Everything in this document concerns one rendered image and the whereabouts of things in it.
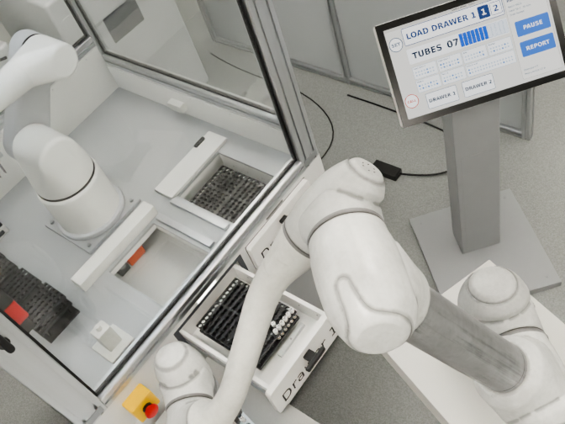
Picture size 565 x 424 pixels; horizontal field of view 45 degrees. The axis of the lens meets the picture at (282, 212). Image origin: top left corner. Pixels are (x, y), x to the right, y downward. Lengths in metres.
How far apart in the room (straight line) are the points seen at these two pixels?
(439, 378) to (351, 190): 0.78
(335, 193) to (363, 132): 2.37
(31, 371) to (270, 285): 0.61
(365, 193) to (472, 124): 1.27
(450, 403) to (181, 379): 0.66
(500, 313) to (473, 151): 0.99
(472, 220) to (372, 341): 1.75
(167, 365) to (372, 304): 0.58
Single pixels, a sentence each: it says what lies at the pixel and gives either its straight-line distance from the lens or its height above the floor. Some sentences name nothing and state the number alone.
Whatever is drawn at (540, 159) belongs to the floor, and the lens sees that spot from 3.24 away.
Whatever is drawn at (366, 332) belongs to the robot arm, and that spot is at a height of 1.57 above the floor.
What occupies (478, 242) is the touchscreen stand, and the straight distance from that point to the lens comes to 2.85.
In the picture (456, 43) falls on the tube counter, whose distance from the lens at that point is 2.10.
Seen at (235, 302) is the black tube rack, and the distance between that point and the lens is 1.89.
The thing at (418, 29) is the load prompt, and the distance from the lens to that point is 2.08.
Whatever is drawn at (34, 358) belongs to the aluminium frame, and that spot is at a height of 1.27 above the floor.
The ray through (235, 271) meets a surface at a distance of 1.98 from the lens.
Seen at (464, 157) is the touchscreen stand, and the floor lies 0.62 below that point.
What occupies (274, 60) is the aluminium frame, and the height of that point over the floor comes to 1.36.
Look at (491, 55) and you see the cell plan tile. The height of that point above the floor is 1.06.
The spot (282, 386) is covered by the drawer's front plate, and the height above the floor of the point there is 0.91.
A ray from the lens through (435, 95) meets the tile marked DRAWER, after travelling 2.08.
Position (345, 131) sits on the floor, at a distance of 3.47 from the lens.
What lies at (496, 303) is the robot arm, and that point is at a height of 1.11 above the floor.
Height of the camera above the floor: 2.43
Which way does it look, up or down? 49 degrees down
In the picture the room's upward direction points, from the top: 22 degrees counter-clockwise
